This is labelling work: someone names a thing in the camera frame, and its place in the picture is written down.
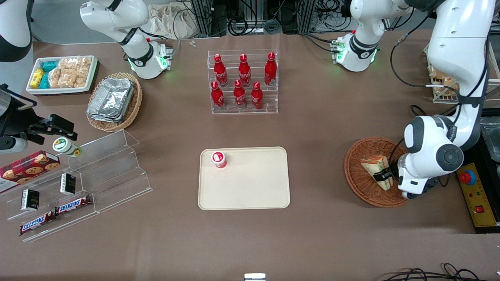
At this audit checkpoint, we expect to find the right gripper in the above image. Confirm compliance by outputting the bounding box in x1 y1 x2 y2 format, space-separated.
0 85 78 143

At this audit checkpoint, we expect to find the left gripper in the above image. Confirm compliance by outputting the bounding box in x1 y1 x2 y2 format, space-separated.
373 154 431 192

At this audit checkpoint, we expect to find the triangular sandwich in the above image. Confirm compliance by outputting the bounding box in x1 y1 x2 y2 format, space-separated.
360 155 393 191

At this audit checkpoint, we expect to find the round brown wicker basket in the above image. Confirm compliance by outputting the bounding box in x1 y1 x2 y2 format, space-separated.
344 137 410 208

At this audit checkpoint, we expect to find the white rectangular snack tray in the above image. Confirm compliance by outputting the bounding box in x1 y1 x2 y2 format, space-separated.
26 55 98 95

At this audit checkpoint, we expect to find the oval tan wicker basket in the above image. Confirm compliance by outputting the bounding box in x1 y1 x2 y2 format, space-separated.
86 72 143 132

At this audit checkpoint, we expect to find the beige plastic tray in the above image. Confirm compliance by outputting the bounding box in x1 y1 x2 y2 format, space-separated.
198 147 291 210

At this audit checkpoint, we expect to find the green lidded cup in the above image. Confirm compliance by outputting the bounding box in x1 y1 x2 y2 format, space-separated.
53 137 82 158

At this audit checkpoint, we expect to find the aluminium foil container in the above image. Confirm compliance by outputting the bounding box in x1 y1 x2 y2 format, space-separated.
87 77 135 117
87 109 129 124

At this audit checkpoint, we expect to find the clear bag of crackers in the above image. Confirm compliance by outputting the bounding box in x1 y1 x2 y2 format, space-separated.
49 67 65 89
59 58 79 88
76 57 93 87

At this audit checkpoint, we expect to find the red cookie box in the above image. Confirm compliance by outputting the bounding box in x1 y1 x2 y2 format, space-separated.
0 150 61 194

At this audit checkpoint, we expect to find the small black box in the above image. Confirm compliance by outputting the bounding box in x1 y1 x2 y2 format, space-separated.
20 189 40 212
60 174 77 196

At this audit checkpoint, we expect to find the yellow snack packet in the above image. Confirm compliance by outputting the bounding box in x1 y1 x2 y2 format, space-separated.
30 68 45 89

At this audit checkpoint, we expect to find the clear acrylic stepped shelf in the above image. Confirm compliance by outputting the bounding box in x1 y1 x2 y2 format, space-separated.
0 156 100 243
67 130 153 213

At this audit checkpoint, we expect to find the snickers bar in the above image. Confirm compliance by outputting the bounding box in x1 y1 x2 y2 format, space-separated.
20 211 56 236
55 195 93 216

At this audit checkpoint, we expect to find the yellow control box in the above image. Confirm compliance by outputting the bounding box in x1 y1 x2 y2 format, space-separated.
456 162 500 229

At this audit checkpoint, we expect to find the black side cart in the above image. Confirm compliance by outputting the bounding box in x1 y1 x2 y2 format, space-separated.
449 106 500 235

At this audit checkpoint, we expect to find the clear bag of fried snacks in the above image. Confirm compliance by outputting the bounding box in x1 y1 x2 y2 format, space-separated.
429 66 458 96

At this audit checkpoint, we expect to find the steel container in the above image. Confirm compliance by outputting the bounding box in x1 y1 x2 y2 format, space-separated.
480 117 500 162

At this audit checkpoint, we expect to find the clear acrylic bottle rack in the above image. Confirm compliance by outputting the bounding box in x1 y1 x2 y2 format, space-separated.
207 49 279 115

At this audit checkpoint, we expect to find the red cola bottle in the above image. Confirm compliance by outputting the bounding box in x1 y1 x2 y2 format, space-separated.
251 81 264 110
238 54 252 87
211 81 225 110
213 54 228 87
264 52 277 86
233 80 247 110

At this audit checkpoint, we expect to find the white cloth bag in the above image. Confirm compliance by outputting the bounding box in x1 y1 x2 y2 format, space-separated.
146 3 198 39

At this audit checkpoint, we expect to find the red lidded cup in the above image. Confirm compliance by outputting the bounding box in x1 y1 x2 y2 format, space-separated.
211 151 228 169

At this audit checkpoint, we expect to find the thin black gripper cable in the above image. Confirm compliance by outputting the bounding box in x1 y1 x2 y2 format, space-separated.
389 136 406 183

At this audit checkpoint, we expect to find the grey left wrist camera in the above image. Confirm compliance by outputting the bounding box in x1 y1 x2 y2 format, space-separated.
402 176 440 200

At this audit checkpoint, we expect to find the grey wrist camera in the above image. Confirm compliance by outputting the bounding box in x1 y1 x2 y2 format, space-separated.
0 137 29 154
402 176 440 200

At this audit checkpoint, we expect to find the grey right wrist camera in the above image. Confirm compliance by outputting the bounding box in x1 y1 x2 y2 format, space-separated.
0 137 29 154

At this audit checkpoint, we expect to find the white wire rack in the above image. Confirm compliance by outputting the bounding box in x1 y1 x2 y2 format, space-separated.
424 39 500 104

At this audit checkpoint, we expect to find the black floor cable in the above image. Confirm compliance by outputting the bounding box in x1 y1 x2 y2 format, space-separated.
443 263 500 281
381 267 482 281

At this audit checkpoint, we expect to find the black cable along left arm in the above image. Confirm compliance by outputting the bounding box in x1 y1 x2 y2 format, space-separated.
390 8 489 103

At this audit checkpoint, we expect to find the aluminium profile post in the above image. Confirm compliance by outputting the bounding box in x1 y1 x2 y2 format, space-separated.
190 0 214 37
298 0 317 34

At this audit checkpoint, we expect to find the black cable coil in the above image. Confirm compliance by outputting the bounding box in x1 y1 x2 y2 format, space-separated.
228 18 259 37

